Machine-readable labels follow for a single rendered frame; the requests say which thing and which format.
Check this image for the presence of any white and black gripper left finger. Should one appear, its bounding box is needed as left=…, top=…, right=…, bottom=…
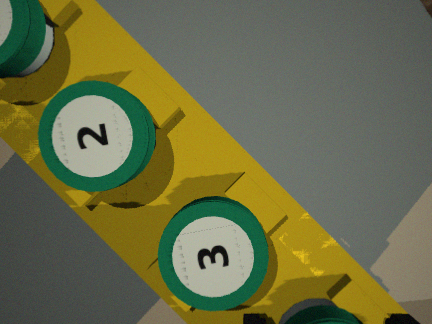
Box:
left=243, top=314, right=267, bottom=324

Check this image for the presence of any yellow tube rack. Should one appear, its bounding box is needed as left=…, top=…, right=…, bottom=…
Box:
left=0, top=0, right=408, bottom=324

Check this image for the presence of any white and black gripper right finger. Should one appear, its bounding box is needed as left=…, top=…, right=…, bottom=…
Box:
left=385, top=314, right=420, bottom=324

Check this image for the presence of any beige flat mat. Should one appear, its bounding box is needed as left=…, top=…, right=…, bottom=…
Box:
left=0, top=0, right=432, bottom=324

